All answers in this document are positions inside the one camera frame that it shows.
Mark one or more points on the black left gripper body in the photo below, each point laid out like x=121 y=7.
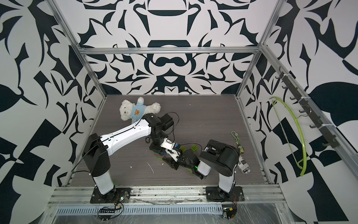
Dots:
x=156 y=146

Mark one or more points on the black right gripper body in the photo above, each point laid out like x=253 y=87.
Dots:
x=181 y=162

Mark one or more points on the lime square lego brick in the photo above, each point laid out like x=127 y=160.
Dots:
x=183 y=149
x=194 y=147

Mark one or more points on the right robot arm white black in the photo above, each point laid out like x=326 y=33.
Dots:
x=217 y=156

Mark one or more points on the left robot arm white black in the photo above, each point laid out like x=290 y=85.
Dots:
x=98 y=148

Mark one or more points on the white teddy bear blue shirt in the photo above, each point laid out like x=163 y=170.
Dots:
x=135 y=111

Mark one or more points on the black connector box right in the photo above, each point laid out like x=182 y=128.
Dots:
x=229 y=213

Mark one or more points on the black connector box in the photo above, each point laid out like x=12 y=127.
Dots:
x=106 y=211
x=229 y=213

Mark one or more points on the black connector box left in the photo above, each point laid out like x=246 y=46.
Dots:
x=106 y=211

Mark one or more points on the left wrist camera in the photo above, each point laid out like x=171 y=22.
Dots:
x=169 y=146

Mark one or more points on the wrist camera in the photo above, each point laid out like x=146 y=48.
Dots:
x=174 y=154
x=169 y=146

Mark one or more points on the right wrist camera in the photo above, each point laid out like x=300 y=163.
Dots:
x=174 y=154

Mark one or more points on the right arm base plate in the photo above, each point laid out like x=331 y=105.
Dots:
x=215 y=194

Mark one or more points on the green keychain with charm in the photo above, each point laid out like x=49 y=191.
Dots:
x=237 y=142

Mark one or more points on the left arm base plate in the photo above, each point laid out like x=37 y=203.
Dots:
x=114 y=196

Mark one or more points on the black wall hook rail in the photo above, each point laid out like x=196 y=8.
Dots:
x=308 y=110

